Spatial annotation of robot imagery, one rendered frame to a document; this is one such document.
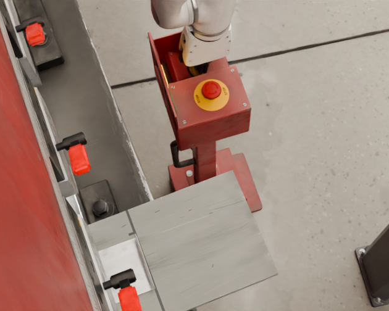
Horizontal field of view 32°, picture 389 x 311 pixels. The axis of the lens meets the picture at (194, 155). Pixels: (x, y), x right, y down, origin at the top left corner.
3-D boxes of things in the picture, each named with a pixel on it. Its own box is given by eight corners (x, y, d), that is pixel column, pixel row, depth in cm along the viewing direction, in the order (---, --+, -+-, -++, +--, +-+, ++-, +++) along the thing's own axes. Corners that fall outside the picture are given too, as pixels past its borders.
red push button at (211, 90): (223, 102, 136) (223, 94, 133) (205, 107, 136) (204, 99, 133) (217, 85, 138) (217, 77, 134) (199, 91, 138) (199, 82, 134)
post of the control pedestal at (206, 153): (217, 187, 199) (216, 109, 148) (199, 192, 198) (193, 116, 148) (211, 171, 201) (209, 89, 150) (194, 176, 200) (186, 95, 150)
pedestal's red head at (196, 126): (249, 131, 146) (254, 94, 129) (179, 152, 145) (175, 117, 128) (221, 55, 153) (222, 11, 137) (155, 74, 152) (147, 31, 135)
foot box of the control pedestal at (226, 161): (263, 209, 208) (265, 197, 197) (186, 232, 206) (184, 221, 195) (242, 152, 215) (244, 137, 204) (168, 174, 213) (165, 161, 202)
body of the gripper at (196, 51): (190, 44, 126) (186, 73, 137) (240, 30, 128) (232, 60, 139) (176, 12, 129) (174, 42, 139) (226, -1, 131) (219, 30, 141)
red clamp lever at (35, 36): (44, 30, 89) (40, 13, 98) (15, 41, 89) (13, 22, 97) (49, 42, 90) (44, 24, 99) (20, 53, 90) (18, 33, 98)
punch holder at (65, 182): (79, 197, 96) (53, 155, 80) (22, 219, 95) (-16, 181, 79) (49, 110, 101) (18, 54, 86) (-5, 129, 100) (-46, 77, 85)
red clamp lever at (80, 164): (91, 160, 82) (82, 129, 91) (59, 171, 82) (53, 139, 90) (96, 172, 83) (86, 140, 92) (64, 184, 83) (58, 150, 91)
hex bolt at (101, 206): (110, 213, 115) (109, 210, 113) (96, 218, 115) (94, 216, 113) (105, 199, 116) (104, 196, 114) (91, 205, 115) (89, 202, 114)
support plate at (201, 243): (278, 274, 101) (278, 273, 101) (114, 340, 99) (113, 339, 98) (232, 171, 108) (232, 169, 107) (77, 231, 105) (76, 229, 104)
